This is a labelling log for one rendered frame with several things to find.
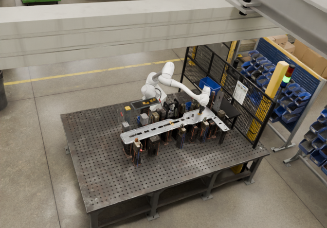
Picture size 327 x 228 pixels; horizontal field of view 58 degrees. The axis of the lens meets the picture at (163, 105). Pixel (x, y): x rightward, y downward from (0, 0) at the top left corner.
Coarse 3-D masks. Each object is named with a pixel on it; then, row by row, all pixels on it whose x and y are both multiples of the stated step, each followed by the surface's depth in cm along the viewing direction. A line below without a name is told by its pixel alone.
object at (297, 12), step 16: (240, 0) 79; (256, 0) 80; (272, 0) 78; (288, 0) 74; (304, 0) 64; (320, 0) 63; (272, 16) 75; (288, 16) 75; (304, 16) 70; (320, 16) 67; (288, 32) 70; (304, 32) 70; (320, 32) 67; (320, 48) 64
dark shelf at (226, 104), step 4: (196, 84) 461; (200, 88) 453; (224, 100) 438; (220, 104) 430; (224, 104) 431; (228, 104) 432; (220, 108) 422; (224, 108) 424; (228, 108) 425; (232, 108) 426; (228, 112) 418; (232, 112) 419; (236, 112) 420; (228, 116) 412; (232, 116) 412; (236, 116) 417
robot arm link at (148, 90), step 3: (147, 84) 442; (144, 87) 437; (147, 87) 435; (150, 87) 439; (153, 87) 443; (141, 90) 439; (144, 90) 434; (147, 90) 434; (150, 90) 437; (153, 90) 443; (144, 93) 437; (147, 93) 436; (150, 93) 439; (153, 93) 443; (147, 96) 441; (150, 96) 442; (153, 96) 446
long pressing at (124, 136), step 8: (192, 112) 413; (208, 112) 417; (168, 120) 395; (176, 120) 397; (184, 120) 399; (192, 120) 401; (200, 120) 403; (144, 128) 378; (152, 128) 380; (160, 128) 381; (168, 128) 383; (120, 136) 364; (128, 136) 364; (136, 136) 366; (144, 136) 368
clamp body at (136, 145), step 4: (136, 144) 348; (140, 144) 351; (136, 148) 348; (136, 152) 352; (140, 152) 355; (132, 156) 368; (136, 156) 357; (140, 156) 361; (132, 160) 372; (136, 160) 362; (140, 160) 366; (136, 164) 367; (140, 164) 370
